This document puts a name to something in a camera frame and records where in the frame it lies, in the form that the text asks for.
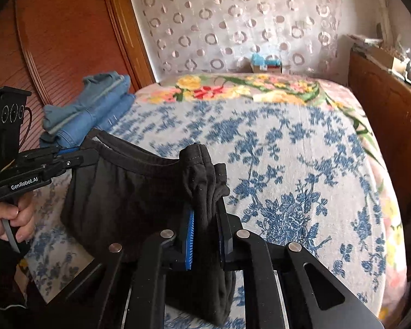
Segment black pants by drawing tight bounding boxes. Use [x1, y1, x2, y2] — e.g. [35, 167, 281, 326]
[61, 129, 236, 326]

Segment person's left hand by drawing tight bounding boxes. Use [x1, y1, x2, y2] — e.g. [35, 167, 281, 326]
[0, 192, 35, 243]

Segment folded blue jeans stack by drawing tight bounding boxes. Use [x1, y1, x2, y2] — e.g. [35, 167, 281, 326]
[40, 71, 135, 149]

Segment blue floral white bedspread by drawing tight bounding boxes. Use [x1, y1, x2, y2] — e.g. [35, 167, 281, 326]
[23, 95, 388, 329]

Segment brown louvred wooden wardrobe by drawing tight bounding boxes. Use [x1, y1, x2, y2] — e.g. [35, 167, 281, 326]
[0, 0, 154, 149]

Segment pink circle pattern curtain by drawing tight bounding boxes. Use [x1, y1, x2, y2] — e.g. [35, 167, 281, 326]
[131, 0, 351, 83]

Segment colourful floral pink blanket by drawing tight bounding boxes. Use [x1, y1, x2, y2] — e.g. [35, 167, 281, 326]
[136, 74, 407, 325]

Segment cardboard box with blue items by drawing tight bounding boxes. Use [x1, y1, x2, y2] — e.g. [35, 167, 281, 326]
[250, 53, 283, 73]

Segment wooden side cabinet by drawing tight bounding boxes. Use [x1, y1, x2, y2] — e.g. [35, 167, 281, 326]
[348, 50, 411, 280]

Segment cardboard box on cabinet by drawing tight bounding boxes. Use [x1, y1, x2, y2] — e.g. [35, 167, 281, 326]
[367, 45, 410, 75]

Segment stack of papers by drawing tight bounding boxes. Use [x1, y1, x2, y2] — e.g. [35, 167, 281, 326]
[347, 33, 383, 50]

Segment tied patterned window curtain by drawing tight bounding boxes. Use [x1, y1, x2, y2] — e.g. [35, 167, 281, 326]
[377, 0, 395, 45]

